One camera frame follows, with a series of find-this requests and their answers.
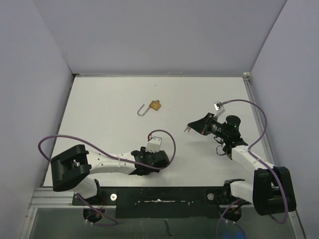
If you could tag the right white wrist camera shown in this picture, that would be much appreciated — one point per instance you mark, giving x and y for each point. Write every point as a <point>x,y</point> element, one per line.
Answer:
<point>220,109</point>

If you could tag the brass padlock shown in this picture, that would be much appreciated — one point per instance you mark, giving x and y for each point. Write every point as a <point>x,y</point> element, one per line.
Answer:
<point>155,105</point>

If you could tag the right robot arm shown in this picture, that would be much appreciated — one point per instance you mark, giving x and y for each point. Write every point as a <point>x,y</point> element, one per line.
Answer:
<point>271,191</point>

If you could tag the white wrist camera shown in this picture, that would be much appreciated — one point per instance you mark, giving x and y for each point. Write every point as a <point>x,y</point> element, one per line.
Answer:
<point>220,109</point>
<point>153,144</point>

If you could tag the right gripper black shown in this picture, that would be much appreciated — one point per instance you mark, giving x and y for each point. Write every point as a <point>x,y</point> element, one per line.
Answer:
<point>203,126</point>

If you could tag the aluminium right rail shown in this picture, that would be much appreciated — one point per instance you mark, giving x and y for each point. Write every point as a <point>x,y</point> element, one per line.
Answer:
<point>258,118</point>

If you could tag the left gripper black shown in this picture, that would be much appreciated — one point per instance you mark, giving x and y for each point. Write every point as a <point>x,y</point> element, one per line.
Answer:
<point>146,153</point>

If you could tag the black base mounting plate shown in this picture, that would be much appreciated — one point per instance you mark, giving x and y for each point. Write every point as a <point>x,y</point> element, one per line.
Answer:
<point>116,203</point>

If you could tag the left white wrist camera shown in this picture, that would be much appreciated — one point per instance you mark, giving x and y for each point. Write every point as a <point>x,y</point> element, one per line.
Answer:
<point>153,144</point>

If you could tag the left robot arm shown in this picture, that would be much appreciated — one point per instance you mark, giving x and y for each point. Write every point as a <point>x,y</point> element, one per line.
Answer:
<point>71,169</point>

